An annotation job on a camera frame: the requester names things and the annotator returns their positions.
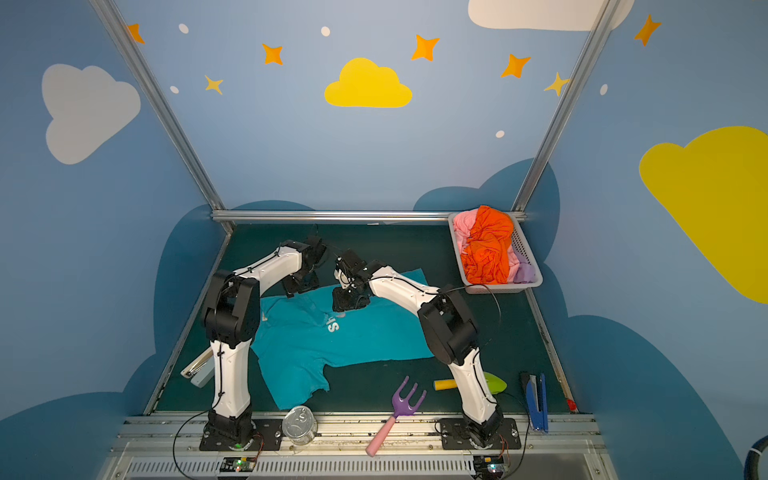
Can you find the orange t shirt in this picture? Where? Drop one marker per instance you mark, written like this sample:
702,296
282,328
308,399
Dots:
489,246

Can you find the front aluminium rail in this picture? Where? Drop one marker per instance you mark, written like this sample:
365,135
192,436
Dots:
165,447

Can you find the silver tin can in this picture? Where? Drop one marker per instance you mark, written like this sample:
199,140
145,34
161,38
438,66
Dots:
300,426

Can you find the left aluminium frame post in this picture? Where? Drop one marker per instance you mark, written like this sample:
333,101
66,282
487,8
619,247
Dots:
113,22

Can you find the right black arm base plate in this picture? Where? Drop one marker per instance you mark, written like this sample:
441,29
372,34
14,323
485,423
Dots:
454,435

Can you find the right green circuit board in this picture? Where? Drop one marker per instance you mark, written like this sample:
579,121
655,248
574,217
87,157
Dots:
488,468

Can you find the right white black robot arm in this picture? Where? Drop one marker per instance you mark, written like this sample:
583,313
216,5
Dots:
448,325

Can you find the purple pink toy rake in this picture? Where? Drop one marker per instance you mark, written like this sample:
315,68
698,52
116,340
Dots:
402,406

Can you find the horizontal aluminium frame bar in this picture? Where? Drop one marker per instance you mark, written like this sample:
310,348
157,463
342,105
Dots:
331,217

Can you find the teal printed t shirt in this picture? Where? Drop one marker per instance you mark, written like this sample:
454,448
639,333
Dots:
298,337

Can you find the red tipped white pen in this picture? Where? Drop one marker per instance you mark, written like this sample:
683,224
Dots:
551,351

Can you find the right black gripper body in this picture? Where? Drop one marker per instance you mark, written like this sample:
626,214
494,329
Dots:
349,297

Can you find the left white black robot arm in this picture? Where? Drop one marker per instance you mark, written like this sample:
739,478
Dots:
231,318

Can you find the white plastic laundry basket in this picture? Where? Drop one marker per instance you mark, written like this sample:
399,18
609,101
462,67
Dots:
489,245

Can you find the green yellow toy trowel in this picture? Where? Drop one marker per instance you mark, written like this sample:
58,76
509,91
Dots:
493,384

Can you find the right aluminium frame post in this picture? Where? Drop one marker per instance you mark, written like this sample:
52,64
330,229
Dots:
580,74

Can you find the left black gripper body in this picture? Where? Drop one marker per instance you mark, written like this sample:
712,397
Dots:
303,282

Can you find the green circuit board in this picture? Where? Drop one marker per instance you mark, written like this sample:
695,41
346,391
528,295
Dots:
238,464
488,468

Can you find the blue stapler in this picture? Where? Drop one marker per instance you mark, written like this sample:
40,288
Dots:
535,393

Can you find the aluminium frame post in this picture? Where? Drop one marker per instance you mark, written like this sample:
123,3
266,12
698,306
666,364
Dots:
580,74
113,22

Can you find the grey white stapler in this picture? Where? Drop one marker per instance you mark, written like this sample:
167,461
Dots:
200,371

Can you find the left green circuit board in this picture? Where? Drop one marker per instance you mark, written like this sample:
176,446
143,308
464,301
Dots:
238,464

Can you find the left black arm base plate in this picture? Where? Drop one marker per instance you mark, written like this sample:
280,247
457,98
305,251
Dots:
266,435

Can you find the lilac t shirt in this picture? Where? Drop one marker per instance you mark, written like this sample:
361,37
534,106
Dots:
525,274

